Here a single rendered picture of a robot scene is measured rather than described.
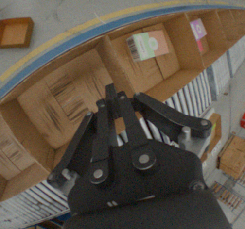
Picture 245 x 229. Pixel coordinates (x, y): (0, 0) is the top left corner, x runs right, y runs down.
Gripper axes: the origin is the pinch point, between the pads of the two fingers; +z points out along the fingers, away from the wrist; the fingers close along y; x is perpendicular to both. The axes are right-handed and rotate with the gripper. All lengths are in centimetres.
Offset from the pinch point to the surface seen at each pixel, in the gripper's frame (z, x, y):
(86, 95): 30.1, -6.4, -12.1
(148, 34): 35.2, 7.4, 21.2
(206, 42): 57, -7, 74
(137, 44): 32.7, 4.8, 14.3
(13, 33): 109, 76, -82
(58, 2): 129, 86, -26
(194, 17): 57, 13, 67
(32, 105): 24.6, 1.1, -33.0
